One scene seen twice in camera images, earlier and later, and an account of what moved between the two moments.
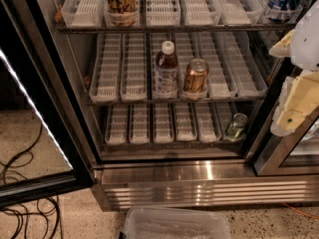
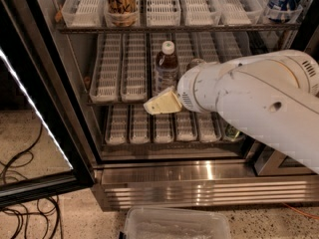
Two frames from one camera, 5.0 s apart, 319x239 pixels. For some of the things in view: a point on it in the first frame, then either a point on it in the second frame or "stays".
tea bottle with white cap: [165, 74] stays
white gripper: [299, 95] → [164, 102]
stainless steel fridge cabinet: [168, 92] stays
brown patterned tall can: [120, 4] stays
